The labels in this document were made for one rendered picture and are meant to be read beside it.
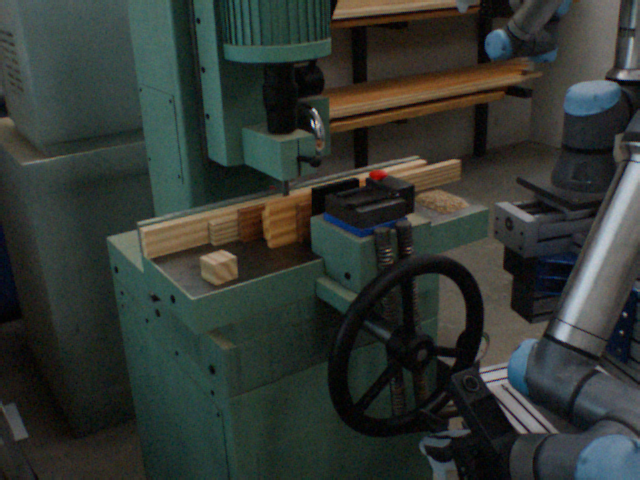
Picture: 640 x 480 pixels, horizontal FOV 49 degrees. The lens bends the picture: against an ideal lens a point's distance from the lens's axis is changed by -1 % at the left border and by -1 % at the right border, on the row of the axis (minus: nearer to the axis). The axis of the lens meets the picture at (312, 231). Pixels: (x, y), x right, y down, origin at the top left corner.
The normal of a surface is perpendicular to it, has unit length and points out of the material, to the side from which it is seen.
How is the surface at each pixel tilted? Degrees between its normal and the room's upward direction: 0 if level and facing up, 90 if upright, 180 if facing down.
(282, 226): 90
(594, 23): 90
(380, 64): 90
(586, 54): 90
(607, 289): 68
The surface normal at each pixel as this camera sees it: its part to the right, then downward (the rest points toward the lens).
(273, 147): -0.84, 0.24
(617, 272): -0.09, 0.00
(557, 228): 0.31, 0.35
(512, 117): 0.54, 0.29
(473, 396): 0.26, -0.62
